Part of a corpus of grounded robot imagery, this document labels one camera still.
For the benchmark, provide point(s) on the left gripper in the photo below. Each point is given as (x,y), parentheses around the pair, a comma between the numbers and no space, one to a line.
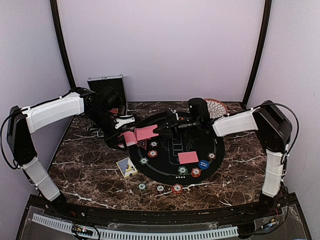
(112,143)

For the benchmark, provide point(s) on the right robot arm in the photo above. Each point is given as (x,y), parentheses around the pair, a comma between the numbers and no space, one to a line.
(272,127)

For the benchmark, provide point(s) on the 100 chips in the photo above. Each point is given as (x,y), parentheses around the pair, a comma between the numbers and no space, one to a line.
(211,156)
(153,144)

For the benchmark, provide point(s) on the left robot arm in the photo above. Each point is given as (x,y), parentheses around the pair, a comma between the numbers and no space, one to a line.
(23,122)

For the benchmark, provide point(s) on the patterned ceramic plate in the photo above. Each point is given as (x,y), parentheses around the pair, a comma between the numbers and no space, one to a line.
(216,108)

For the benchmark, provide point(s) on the aluminium poker chip case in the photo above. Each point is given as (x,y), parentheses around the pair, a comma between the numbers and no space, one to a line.
(105,83)

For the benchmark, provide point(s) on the red card deck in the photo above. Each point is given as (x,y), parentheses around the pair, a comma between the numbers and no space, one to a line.
(129,138)

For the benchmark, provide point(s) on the boxed card deck in case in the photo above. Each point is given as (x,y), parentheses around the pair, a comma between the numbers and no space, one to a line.
(114,110)

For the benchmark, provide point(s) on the black-red 100 chip stack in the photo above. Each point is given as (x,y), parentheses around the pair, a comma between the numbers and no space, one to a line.
(160,188)

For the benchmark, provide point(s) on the white slotted cable duct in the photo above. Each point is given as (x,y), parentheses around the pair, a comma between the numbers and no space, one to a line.
(121,231)

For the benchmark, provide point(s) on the red chips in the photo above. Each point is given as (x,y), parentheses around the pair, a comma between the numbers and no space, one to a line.
(152,153)
(195,172)

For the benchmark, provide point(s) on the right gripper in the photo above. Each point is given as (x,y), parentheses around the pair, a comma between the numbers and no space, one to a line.
(170,126)

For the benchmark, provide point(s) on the blue small blind button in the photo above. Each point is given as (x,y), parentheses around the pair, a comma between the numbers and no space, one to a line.
(203,164)

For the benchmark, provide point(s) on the black round poker mat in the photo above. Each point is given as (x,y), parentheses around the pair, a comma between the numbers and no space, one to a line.
(164,167)

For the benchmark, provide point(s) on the dealt red card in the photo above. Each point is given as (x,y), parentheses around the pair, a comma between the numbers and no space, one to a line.
(188,157)
(146,132)

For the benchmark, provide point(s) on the yellow card box on table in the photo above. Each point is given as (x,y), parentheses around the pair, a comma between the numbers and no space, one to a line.
(127,168)

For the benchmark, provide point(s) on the red-gold 5 chip stack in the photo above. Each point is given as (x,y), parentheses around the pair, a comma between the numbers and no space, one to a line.
(177,188)

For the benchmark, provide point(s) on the right black frame post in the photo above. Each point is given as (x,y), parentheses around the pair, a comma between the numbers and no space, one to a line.
(258,53)

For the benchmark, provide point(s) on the black frame post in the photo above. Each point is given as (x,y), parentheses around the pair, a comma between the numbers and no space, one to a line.
(258,53)
(61,43)

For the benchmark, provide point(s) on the green poker chip stack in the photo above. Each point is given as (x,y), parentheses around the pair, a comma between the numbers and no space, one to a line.
(142,186)

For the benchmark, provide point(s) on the red triangular all-in marker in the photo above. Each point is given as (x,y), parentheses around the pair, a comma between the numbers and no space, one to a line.
(143,144)

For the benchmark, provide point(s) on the left black frame post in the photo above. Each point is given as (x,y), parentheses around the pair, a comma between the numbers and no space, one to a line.
(61,43)

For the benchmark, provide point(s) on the green chips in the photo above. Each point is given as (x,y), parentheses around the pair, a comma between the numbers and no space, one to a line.
(182,170)
(144,161)

